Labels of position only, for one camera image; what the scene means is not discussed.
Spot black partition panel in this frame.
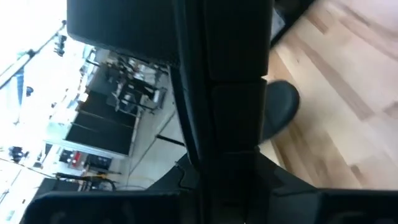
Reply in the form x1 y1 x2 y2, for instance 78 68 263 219
64 90 139 156

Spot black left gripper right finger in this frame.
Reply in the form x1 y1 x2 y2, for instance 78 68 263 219
257 148 323 224

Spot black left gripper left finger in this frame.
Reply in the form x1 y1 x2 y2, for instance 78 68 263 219
146 153 200 192

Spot grey equipment rack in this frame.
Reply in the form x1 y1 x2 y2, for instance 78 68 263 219
105 55 169 113

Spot black aluminium table frame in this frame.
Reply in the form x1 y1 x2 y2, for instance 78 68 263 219
269 0 315 48

